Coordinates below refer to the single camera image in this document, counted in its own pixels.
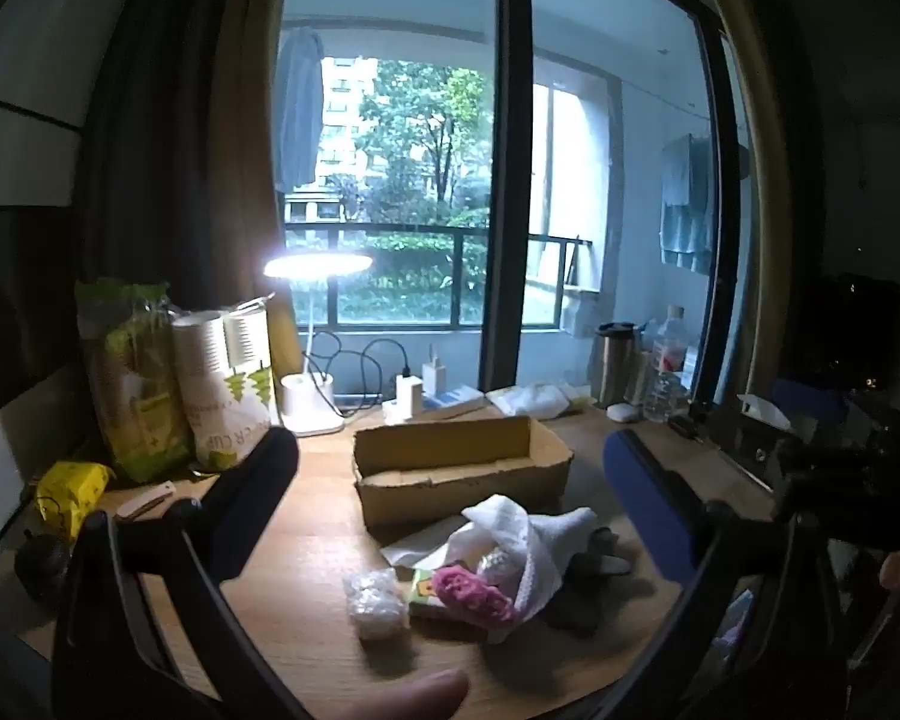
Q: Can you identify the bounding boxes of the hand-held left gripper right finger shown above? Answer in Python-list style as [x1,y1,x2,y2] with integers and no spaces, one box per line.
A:
[602,427,848,720]

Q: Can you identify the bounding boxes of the white power strip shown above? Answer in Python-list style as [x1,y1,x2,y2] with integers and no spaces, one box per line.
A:
[382,384,485,422]

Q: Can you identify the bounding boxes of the white mask packet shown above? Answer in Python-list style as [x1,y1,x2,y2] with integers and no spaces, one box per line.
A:
[487,382,593,417]

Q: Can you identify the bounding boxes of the black balcony railing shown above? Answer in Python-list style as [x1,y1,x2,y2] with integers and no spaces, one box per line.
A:
[283,221,593,331]

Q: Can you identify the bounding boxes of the dark bag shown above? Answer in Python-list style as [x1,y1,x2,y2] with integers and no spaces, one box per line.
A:
[795,262,900,395]

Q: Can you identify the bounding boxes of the white bubble-wrapped bundle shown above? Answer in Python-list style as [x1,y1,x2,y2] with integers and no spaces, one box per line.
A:
[343,568,410,642]

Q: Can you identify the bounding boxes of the black cable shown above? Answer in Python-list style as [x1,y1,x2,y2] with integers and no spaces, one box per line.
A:
[341,336,412,412]
[307,328,346,413]

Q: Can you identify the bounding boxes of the white towel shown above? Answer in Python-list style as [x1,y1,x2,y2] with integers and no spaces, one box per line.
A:
[461,493,599,642]

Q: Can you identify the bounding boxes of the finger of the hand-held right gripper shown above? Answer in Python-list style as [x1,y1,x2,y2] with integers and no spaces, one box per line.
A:
[731,420,805,494]

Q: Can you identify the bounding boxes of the yellow packet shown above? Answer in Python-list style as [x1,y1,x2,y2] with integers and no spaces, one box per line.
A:
[34,461,115,541]

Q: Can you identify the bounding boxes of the small green box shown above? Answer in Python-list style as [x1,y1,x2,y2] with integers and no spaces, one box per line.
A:
[407,568,451,620]

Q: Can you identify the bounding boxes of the clear water bottle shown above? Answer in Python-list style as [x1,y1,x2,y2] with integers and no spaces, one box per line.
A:
[643,305,691,422]

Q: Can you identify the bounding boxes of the dark round object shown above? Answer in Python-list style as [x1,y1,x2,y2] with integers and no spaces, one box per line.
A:
[13,534,72,601]

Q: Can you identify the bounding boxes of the hanging grey garment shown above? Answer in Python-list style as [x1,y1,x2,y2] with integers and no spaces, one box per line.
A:
[274,26,325,192]

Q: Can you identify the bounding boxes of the blue tissue box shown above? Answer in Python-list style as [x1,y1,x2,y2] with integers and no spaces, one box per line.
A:
[736,379,848,432]

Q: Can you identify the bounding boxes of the cardboard box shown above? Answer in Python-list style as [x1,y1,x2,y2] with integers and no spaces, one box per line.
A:
[352,415,575,530]

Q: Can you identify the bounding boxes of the green plastic bag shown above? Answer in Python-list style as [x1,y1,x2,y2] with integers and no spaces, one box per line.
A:
[75,277,196,485]

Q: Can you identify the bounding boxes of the white desk lamp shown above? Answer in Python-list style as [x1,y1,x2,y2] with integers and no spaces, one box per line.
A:
[262,252,376,437]

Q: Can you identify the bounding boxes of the steel thermos cup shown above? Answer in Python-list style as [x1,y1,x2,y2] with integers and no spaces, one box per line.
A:
[595,321,641,407]

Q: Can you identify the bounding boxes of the hanging blue towels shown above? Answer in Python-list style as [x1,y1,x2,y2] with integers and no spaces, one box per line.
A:
[658,133,751,275]

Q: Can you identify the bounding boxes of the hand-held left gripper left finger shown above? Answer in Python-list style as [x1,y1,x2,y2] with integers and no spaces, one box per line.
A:
[51,426,301,720]

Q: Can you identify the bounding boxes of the black window frame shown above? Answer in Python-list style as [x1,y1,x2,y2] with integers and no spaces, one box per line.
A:
[270,0,743,421]

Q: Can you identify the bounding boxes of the grey knitted item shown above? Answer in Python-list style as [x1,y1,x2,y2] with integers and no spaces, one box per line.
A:
[562,525,638,631]

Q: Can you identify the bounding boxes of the person's left hand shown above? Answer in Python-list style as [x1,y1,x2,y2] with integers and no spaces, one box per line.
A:
[330,669,471,720]

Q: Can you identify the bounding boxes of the bag of paper cups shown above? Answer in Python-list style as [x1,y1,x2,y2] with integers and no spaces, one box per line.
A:
[171,292,282,470]

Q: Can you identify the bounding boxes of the pink knitted item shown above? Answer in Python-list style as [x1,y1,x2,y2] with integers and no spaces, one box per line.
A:
[429,566,518,625]

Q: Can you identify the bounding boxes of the pale pink folding tool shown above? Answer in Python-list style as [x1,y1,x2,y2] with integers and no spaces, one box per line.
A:
[114,484,175,520]

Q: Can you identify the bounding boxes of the yellow curtain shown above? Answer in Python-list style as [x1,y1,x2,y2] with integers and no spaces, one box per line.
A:
[690,0,796,421]
[82,0,305,391]

